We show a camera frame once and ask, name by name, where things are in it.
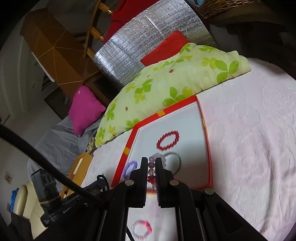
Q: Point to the cream sofa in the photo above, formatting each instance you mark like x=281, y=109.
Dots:
x=25, y=208

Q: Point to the red cushion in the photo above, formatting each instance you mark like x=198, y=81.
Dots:
x=166, y=48

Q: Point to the grey blanket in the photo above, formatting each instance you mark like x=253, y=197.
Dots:
x=60, y=139

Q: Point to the wooden chair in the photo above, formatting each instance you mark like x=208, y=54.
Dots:
x=92, y=34

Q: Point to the pink blanket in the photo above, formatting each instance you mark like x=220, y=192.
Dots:
x=249, y=139

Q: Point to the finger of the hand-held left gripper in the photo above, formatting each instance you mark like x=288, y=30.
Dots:
x=101, y=179

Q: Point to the silver metal bangle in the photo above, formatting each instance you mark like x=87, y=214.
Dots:
x=179, y=160

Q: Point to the red shallow box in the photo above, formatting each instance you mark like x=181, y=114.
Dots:
x=185, y=139

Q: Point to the wall socket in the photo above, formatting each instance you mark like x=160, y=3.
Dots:
x=8, y=178

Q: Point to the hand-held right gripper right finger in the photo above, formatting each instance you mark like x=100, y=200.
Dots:
x=159, y=180

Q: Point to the brown cardboard box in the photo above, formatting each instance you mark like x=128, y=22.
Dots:
x=55, y=51

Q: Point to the patterned cloth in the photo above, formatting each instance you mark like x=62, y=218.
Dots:
x=91, y=143

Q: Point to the silver foil panel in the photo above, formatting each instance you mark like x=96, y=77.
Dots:
x=138, y=41

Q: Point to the wicker basket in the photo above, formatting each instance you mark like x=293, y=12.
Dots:
x=222, y=7

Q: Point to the orange shallow box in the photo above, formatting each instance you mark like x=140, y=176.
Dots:
x=79, y=166

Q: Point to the red cloth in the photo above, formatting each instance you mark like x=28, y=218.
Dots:
x=129, y=14

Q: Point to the green floral pillow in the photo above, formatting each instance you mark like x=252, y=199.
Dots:
x=175, y=81

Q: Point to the magenta pillow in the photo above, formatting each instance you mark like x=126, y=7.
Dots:
x=86, y=109

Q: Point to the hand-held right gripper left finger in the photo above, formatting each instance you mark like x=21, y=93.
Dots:
x=143, y=180

